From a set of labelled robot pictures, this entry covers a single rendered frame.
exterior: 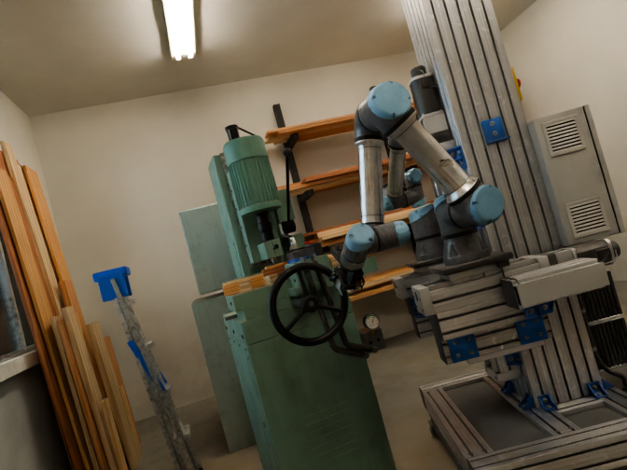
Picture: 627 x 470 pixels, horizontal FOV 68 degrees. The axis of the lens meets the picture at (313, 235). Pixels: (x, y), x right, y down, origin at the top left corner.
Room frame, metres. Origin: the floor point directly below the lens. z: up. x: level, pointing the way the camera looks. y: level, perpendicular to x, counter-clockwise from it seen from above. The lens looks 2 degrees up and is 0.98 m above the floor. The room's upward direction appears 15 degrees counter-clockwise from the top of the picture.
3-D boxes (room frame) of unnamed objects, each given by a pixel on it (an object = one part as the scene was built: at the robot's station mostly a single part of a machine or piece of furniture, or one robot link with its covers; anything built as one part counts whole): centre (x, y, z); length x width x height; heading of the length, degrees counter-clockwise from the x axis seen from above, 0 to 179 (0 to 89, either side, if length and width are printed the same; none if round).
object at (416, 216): (2.06, -0.49, 0.98); 0.13 x 0.12 x 0.14; 103
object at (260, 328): (2.06, 0.23, 0.76); 0.57 x 0.45 x 0.09; 19
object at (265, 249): (1.96, 0.19, 1.03); 0.14 x 0.07 x 0.09; 19
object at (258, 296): (1.86, 0.08, 0.87); 0.61 x 0.30 x 0.06; 109
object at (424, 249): (2.06, -0.49, 0.87); 0.15 x 0.15 x 0.10
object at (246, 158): (1.94, 0.19, 1.35); 0.18 x 0.18 x 0.31
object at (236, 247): (2.22, 0.28, 1.16); 0.22 x 0.22 x 0.72; 19
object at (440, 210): (1.56, -0.48, 0.98); 0.13 x 0.12 x 0.14; 15
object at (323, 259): (1.78, 0.06, 0.91); 0.15 x 0.14 x 0.09; 109
